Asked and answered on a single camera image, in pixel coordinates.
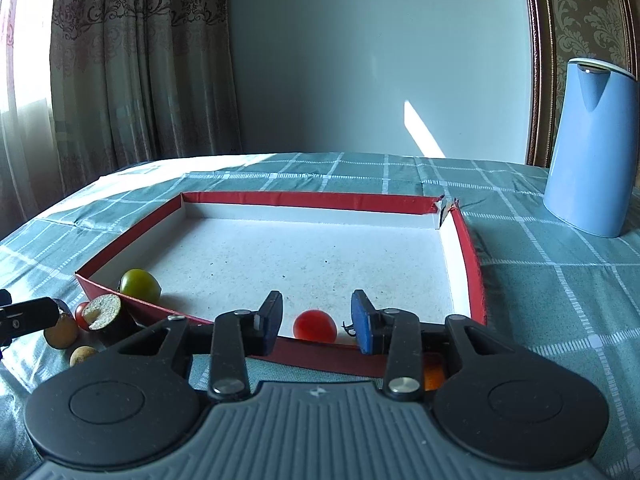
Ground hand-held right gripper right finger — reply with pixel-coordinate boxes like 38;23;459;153
350;288;522;402

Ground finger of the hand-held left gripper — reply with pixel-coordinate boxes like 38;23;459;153
0;289;71;357

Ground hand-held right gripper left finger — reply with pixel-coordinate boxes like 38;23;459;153
115;289;284;402

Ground brown kiwi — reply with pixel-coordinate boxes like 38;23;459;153
43;314;80;349

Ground small brown longan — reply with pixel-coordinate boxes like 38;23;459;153
69;346;99;367

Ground red shallow cardboard box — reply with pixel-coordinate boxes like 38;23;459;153
75;191;487;381

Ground notched eggplant piece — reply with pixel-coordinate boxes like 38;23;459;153
82;293;141;347

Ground orange mandarin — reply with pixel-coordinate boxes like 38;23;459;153
424;352;447;392

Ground green tomato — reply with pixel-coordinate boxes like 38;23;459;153
118;268;162;304

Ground teal checked tablecloth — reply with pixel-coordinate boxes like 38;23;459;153
0;152;640;480

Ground sheer white curtain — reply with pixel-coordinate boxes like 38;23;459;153
0;0;66;238

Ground blue electric kettle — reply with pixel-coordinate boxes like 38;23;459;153
542;57;637;238

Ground beige patterned curtain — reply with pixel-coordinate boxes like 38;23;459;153
47;0;244;196

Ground brown framed damask panel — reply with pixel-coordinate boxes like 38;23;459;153
520;0;640;168

